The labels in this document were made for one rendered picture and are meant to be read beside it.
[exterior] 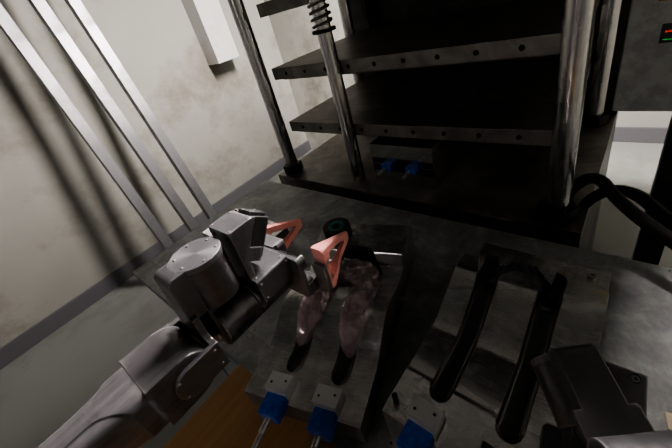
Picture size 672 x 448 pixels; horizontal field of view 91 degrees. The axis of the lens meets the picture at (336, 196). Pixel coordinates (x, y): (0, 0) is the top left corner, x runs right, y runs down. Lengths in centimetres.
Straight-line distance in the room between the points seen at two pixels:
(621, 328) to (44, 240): 299
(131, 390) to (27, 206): 258
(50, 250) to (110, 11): 171
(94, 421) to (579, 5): 102
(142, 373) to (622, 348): 81
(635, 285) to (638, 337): 14
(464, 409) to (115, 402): 49
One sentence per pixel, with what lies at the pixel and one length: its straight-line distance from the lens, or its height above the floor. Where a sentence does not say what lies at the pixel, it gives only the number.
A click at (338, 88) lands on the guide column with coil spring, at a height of 120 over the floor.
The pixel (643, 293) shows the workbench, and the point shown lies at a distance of 100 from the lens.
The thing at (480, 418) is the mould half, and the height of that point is 89.
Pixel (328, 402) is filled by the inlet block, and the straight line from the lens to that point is 71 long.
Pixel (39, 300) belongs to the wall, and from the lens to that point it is 313.
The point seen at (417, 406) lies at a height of 92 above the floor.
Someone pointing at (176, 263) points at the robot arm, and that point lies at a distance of 40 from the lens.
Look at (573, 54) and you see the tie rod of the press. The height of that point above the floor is 126.
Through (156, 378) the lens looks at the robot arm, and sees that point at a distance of 40.
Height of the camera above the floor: 149
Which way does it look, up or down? 30 degrees down
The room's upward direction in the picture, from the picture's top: 16 degrees counter-clockwise
